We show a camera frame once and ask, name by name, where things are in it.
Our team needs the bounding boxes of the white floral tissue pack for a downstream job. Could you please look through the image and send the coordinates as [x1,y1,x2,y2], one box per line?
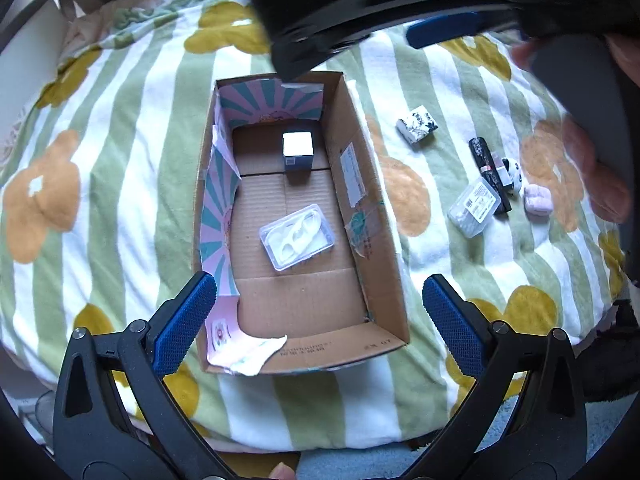
[396,105,438,145]

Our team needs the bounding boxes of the black garbage bag roll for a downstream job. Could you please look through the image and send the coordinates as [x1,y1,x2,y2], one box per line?
[468,136,511,216]

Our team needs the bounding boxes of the clear cotton swab box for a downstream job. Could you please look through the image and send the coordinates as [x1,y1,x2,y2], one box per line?
[448,177,502,238]

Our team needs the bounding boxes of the pink towel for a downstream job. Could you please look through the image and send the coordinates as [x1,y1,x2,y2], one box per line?
[523,184,554,218]

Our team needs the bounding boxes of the red black lipstick tube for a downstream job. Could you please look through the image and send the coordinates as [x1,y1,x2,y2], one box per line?
[491,152,514,194]

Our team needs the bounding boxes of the person's left hand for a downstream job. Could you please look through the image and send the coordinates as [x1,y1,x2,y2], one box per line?
[269,463,296,480]

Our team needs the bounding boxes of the person's right hand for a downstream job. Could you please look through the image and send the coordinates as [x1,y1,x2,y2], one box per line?
[510,34,640,226]

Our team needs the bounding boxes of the small white blue cube box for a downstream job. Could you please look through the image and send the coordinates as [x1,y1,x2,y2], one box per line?
[282,130,314,171]

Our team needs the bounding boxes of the green striped floral blanket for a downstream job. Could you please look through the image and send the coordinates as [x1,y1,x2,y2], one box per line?
[1,0,626,452]

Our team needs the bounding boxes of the open cardboard box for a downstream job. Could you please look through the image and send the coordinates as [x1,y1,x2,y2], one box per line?
[198,72,409,376]

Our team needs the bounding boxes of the clear plastic blister case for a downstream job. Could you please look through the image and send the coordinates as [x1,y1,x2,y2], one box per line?
[258,204,335,272]

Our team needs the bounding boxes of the white bed headboard cushion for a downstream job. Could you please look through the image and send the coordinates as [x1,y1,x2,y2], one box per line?
[1,0,68,136]

